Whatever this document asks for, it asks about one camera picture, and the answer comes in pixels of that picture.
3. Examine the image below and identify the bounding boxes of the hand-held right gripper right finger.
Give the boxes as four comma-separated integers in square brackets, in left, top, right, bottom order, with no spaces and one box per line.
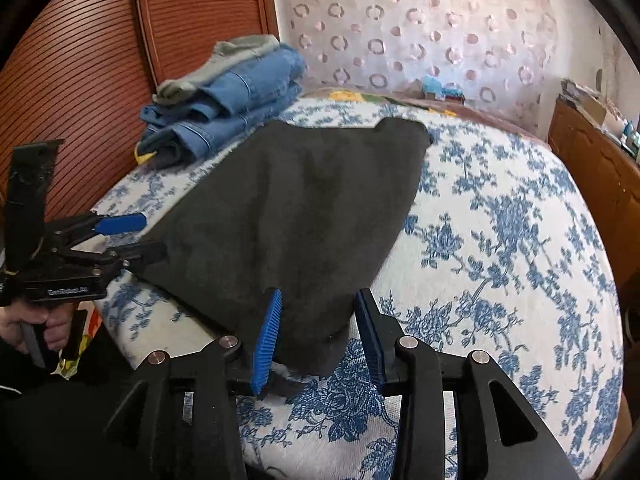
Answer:
[354,287,582,480]

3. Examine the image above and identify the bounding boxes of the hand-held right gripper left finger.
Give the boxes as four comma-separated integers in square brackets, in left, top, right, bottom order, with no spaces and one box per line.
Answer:
[102,287,284,480]

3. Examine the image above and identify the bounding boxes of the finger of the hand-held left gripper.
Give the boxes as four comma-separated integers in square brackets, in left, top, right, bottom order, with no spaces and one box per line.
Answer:
[50,211,148,247]
[70,240,167,272]

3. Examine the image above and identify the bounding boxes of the black pants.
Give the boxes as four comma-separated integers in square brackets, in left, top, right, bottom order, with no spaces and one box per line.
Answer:
[142,117,434,379]

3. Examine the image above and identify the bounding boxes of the folded grey pants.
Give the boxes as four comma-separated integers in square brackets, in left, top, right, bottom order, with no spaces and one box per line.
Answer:
[155,35,281,104]

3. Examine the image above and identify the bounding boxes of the person's left hand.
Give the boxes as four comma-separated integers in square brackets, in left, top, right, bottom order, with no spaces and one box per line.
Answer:
[0,306,70,356]

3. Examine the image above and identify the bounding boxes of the folded blue jeans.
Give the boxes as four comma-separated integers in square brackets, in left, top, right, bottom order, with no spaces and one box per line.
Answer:
[136,85,304,169]
[200,44,309,117]

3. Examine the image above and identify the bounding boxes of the brown slatted wooden wardrobe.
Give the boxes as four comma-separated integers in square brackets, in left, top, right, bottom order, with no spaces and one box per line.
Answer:
[0,0,279,266]

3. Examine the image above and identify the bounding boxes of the blue floral bed sheet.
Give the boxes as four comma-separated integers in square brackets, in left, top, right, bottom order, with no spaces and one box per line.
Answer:
[92,95,627,480]

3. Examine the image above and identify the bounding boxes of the person's dark clothing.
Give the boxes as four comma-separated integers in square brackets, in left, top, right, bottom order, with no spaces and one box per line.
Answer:
[0,340,251,480]

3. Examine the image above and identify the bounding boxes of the colourful floral blanket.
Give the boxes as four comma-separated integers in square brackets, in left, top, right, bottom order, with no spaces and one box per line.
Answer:
[310,86,551,147]

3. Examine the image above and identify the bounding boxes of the small cardboard box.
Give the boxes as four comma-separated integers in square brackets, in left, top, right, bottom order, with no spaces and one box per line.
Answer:
[422,86,467,104]

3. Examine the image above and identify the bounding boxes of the brown wooden cabinet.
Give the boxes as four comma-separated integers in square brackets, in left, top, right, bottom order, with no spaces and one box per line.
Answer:
[546,97,640,306]

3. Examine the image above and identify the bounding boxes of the circle patterned sheer curtain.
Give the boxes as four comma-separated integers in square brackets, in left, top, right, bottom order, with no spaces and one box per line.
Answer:
[270,0,559,127]

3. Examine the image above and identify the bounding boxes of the pile of papers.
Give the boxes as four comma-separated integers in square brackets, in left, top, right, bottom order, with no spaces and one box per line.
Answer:
[560,77,602,112]

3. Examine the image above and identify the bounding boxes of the open cardboard box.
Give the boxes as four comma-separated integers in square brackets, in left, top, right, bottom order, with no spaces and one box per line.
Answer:
[580,95,622,128]

